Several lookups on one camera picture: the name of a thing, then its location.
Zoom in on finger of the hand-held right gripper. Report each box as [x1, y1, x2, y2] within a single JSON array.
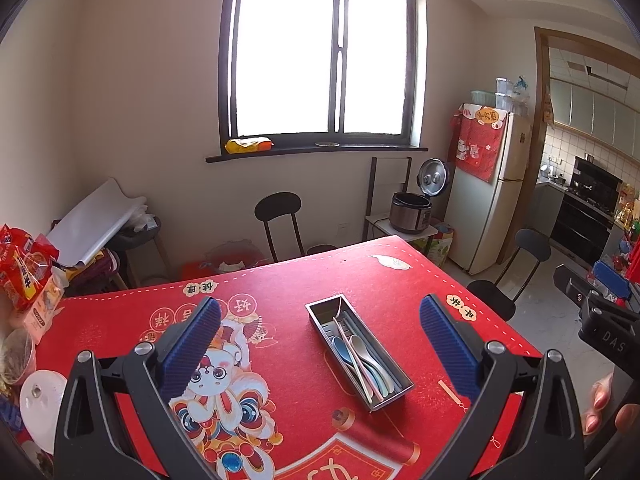
[[554, 263, 601, 311], [595, 261, 640, 311]]

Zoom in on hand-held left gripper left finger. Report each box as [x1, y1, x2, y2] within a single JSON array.
[[52, 296, 223, 480]]

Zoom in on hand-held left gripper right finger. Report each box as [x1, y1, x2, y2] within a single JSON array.
[[419, 294, 586, 480]]

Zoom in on pale green spoon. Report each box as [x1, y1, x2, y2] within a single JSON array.
[[367, 360, 401, 398]]

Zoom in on pink spoon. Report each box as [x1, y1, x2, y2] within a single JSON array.
[[360, 362, 386, 403]]

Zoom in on cream spoon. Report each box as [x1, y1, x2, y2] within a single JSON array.
[[349, 334, 401, 398]]

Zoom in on dark blue chopstick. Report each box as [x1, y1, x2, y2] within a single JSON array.
[[346, 310, 406, 391]]

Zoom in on pink chopstick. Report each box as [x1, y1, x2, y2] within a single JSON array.
[[332, 317, 375, 403]]

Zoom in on grey-green chopstick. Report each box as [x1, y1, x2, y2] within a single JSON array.
[[341, 311, 401, 396]]

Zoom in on metal utensil tray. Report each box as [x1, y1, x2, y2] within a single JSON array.
[[305, 294, 416, 413]]

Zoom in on person's right hand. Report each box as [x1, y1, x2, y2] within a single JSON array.
[[581, 372, 640, 435]]

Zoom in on black oven stove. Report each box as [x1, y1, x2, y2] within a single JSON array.
[[550, 190, 618, 268]]

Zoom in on black folding chair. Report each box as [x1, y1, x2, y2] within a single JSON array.
[[466, 228, 552, 322]]

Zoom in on row of condiment bottles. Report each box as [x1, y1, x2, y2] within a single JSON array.
[[614, 182, 640, 241]]

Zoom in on red bag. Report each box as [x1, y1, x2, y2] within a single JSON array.
[[180, 240, 273, 281]]

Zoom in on black range hood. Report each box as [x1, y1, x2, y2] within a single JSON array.
[[572, 156, 625, 201]]

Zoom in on colourful cardboard box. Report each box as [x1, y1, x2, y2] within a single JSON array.
[[425, 225, 456, 268]]

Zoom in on cream refrigerator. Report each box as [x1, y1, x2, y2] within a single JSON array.
[[444, 105, 533, 276]]

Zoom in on red printed table mat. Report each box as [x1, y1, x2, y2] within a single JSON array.
[[15, 234, 546, 480]]

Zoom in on dark stool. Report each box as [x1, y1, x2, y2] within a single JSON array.
[[107, 215, 168, 288]]

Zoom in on rice cooker with open lid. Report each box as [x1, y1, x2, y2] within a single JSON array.
[[390, 157, 451, 235]]

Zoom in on small white table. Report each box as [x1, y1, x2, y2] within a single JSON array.
[[364, 214, 438, 251]]

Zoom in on white board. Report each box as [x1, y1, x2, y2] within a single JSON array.
[[46, 177, 148, 268]]

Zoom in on white lid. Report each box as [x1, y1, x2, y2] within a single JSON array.
[[19, 370, 68, 456]]

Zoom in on black round-back chair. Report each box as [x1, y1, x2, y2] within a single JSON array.
[[254, 192, 338, 263]]

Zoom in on upper kitchen cabinets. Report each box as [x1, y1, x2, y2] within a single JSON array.
[[547, 77, 640, 151]]

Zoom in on red printed cloth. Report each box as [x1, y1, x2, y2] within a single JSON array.
[[450, 103, 508, 183]]

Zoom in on noodle bowl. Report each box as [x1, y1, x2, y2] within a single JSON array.
[[0, 327, 38, 391]]

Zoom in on red noodle packet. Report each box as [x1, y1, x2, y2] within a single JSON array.
[[0, 224, 63, 311]]

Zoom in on tall clear plastic container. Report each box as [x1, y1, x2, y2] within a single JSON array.
[[495, 77, 516, 111]]

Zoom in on yellow packet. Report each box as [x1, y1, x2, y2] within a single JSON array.
[[225, 136, 275, 154]]

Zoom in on dark framed window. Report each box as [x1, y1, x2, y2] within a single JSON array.
[[205, 0, 430, 163]]

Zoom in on wooden door frame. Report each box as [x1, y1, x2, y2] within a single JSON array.
[[520, 26, 640, 261]]

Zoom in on dark metal frame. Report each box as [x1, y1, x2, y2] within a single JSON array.
[[369, 156, 413, 221]]

